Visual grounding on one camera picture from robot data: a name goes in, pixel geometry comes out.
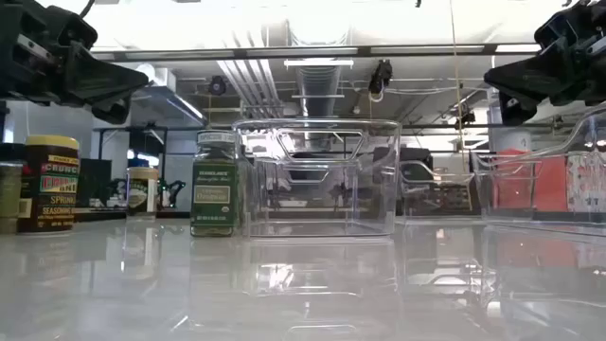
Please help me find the overhead light bar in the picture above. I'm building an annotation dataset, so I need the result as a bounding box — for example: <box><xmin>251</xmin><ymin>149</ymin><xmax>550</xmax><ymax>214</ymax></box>
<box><xmin>89</xmin><ymin>43</ymin><xmax>544</xmax><ymax>63</ymax></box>

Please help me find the grey ribbed ceiling duct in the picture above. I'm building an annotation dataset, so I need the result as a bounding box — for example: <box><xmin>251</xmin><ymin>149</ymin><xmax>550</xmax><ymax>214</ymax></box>
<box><xmin>295</xmin><ymin>63</ymin><xmax>343</xmax><ymax>119</ymax></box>

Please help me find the yellow-lid onion seasoning jar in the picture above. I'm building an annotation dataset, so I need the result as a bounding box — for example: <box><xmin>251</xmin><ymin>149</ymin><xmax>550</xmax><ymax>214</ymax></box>
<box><xmin>17</xmin><ymin>135</ymin><xmax>81</xmax><ymax>235</ymax></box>

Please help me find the white ceiling air unit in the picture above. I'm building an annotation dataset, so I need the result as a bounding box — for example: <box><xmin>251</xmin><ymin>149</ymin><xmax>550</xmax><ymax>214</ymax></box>
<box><xmin>135</xmin><ymin>63</ymin><xmax>178</xmax><ymax>94</ymax></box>

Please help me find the green oregano spice jar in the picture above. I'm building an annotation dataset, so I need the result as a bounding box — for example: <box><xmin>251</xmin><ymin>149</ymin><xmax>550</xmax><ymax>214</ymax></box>
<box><xmin>189</xmin><ymin>129</ymin><xmax>241</xmax><ymax>238</ymax></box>

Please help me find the red white printed panel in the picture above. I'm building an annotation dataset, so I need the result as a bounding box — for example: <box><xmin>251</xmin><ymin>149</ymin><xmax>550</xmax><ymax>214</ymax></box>
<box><xmin>566</xmin><ymin>153</ymin><xmax>606</xmax><ymax>213</ymax></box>

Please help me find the tan-lid seasoning jar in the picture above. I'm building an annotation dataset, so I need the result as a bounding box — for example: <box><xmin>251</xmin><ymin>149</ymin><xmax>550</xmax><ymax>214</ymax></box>
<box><xmin>125</xmin><ymin>166</ymin><xmax>160</xmax><ymax>220</ymax></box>

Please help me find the black ceiling camera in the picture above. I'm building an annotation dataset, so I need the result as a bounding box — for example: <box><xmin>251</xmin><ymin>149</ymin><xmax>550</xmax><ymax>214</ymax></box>
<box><xmin>367</xmin><ymin>59</ymin><xmax>395</xmax><ymax>103</ymax></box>
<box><xmin>207</xmin><ymin>75</ymin><xmax>229</xmax><ymax>98</ymax></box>
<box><xmin>453</xmin><ymin>108</ymin><xmax>477</xmax><ymax>131</ymax></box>

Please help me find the black background table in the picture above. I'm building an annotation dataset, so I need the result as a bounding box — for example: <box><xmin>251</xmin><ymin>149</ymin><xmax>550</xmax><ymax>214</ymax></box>
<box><xmin>73</xmin><ymin>206</ymin><xmax>191</xmax><ymax>224</ymax></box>

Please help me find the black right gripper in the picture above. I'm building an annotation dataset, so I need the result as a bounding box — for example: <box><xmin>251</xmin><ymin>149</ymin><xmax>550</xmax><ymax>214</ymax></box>
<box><xmin>483</xmin><ymin>0</ymin><xmax>606</xmax><ymax>127</ymax></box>

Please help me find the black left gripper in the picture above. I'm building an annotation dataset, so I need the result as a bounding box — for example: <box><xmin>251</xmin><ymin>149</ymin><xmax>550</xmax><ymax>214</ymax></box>
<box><xmin>0</xmin><ymin>0</ymin><xmax>150</xmax><ymax>126</ymax></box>

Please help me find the black-lid spice jar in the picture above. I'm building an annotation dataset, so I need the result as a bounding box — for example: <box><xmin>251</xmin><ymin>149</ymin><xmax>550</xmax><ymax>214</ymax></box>
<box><xmin>0</xmin><ymin>141</ymin><xmax>26</xmax><ymax>234</ymax></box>

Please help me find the white ceiling light fixture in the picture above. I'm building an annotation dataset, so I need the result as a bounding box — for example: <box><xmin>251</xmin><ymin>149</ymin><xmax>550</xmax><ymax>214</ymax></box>
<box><xmin>283</xmin><ymin>58</ymin><xmax>355</xmax><ymax>69</ymax></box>

